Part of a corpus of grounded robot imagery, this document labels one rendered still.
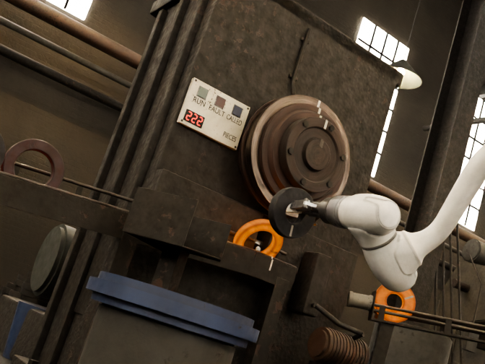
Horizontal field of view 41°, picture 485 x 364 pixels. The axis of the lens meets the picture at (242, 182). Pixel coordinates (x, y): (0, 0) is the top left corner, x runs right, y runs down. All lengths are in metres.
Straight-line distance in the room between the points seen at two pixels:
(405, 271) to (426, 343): 3.24
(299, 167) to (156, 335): 1.42
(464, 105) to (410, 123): 4.63
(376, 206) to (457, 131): 5.48
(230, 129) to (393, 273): 0.99
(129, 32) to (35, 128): 1.82
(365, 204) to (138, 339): 0.79
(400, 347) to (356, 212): 3.34
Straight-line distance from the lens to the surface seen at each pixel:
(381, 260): 1.75
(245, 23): 2.63
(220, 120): 2.47
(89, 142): 8.59
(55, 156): 2.10
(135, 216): 1.91
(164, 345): 1.09
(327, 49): 2.85
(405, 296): 2.59
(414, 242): 1.77
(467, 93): 7.29
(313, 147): 2.42
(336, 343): 2.43
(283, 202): 1.95
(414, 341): 4.98
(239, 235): 2.33
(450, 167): 6.99
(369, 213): 1.66
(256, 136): 2.39
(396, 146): 11.52
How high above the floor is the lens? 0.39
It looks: 13 degrees up
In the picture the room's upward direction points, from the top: 18 degrees clockwise
